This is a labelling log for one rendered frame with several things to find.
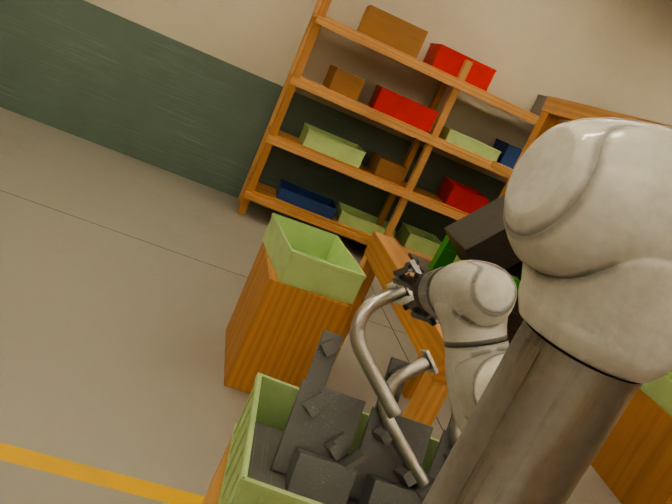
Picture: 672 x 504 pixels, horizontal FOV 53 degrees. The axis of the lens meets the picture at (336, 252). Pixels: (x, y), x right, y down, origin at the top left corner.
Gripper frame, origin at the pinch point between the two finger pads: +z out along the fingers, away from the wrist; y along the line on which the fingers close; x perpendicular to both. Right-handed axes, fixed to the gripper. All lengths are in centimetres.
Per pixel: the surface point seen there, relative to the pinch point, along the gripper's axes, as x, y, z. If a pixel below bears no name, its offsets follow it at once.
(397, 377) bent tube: 5.8, -17.6, 7.1
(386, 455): 13.8, -33.3, 11.5
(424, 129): -247, 63, 482
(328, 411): 21.6, -19.0, 12.9
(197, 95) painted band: -66, 184, 551
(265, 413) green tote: 33.1, -17.0, 29.1
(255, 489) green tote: 42.6, -19.3, -10.9
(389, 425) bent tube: 11.7, -26.0, 6.7
